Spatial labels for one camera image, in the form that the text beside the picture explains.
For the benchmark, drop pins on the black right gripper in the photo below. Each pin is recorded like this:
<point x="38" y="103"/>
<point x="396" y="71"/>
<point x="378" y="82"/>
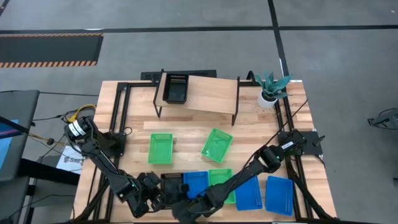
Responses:
<point x="192" y="208"/>

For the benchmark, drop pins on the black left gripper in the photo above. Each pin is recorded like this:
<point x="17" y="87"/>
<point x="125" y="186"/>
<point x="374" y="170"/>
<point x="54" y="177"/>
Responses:
<point x="147" y="186"/>

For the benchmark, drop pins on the black slotted plastic basket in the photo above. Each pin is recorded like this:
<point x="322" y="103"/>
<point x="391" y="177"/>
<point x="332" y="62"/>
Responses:
<point x="171" y="186"/>
<point x="175" y="91"/>

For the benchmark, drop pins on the blue slotted plastic basket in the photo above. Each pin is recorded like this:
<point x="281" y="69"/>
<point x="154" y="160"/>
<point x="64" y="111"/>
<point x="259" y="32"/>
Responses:
<point x="280" y="196"/>
<point x="196" y="182"/>
<point x="248" y="196"/>

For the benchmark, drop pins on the green slotted plastic basket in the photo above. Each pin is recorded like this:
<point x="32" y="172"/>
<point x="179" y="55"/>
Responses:
<point x="219" y="177"/>
<point x="216" y="146"/>
<point x="160" y="149"/>

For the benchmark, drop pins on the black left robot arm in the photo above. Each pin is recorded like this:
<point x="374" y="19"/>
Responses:
<point x="99" y="155"/>

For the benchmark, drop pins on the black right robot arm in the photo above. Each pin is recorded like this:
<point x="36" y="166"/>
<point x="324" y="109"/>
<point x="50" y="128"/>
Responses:
<point x="242" y="174"/>

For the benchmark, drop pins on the wooden shelf with black legs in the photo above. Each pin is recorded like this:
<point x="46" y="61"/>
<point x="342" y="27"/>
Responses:
<point x="211" y="93"/>

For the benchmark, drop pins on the white printed paper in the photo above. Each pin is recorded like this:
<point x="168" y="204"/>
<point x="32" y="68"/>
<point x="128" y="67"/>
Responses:
<point x="70" y="160"/>

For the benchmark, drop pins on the black desk crossbar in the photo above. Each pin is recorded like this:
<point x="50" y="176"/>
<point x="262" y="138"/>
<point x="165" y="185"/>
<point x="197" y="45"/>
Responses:
<point x="46" y="172"/>

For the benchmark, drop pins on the white plant pot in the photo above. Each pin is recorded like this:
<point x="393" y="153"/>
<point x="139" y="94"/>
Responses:
<point x="264" y="102"/>

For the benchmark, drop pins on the green leafy plant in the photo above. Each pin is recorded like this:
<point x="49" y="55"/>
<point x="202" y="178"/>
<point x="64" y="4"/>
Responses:
<point x="272" y="87"/>

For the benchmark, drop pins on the blue sheet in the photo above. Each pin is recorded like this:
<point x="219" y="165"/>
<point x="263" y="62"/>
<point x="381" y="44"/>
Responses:
<point x="4" y="146"/>

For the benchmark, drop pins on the gray desk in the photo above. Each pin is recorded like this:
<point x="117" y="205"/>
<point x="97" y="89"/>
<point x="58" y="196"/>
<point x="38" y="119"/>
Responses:
<point x="18" y="105"/>

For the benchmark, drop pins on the black floor mat striped edge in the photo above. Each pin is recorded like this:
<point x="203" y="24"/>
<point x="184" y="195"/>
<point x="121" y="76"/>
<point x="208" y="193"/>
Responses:
<point x="46" y="49"/>

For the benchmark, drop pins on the black floor stand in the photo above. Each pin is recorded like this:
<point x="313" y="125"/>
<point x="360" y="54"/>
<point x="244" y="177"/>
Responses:
<point x="385" y="119"/>

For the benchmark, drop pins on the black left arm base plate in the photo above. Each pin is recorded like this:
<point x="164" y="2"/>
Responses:
<point x="119" y="146"/>

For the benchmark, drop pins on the black metal rail frame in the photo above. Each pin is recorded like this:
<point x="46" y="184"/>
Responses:
<point x="122" y="84"/>

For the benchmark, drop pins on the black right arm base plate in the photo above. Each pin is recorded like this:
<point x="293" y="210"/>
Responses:
<point x="314" y="146"/>

